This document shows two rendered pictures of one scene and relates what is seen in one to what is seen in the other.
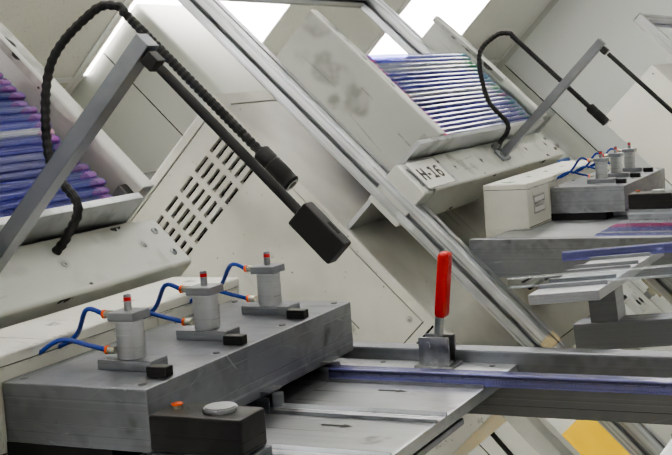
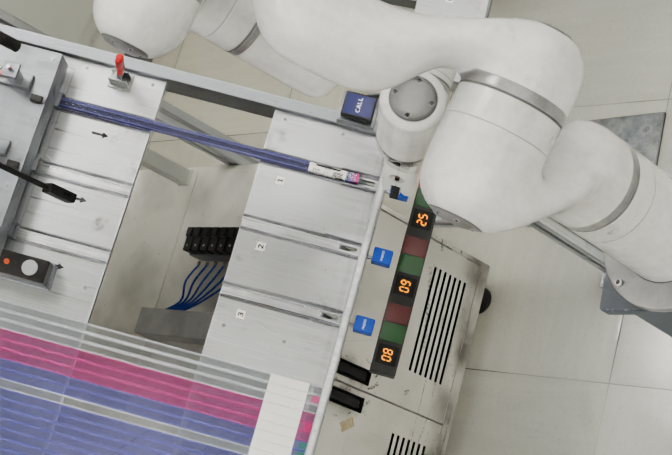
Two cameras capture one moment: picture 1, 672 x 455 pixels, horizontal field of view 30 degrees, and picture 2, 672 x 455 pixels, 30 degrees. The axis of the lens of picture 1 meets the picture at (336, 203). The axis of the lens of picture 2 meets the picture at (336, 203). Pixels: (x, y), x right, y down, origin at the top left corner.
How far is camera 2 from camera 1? 167 cm
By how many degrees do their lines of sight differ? 69
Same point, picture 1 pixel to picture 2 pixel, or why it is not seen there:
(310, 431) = (65, 208)
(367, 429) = (94, 206)
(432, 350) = (117, 83)
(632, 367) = (230, 97)
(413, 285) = not seen: outside the picture
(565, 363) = (194, 87)
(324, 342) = (53, 95)
